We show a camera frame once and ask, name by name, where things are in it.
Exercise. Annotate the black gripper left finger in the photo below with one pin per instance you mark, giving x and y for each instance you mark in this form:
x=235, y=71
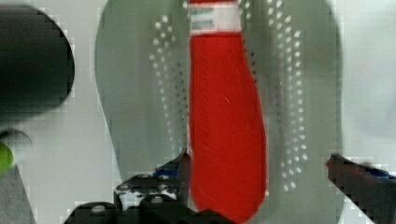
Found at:
x=171, y=179

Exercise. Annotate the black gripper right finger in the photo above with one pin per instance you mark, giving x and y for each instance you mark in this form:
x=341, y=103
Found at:
x=372, y=190

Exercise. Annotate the red felt ketchup bottle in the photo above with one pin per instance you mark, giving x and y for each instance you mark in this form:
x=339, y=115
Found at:
x=227, y=134

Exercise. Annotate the green oval strainer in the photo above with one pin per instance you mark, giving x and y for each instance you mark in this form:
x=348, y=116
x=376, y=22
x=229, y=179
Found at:
x=142, y=72

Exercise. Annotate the green object at edge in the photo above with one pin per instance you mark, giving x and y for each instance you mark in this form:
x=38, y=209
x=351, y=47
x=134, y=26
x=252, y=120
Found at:
x=6, y=158

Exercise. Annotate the black cylinder lower left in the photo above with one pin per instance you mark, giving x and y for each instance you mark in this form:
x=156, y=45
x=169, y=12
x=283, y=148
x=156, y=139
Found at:
x=37, y=66

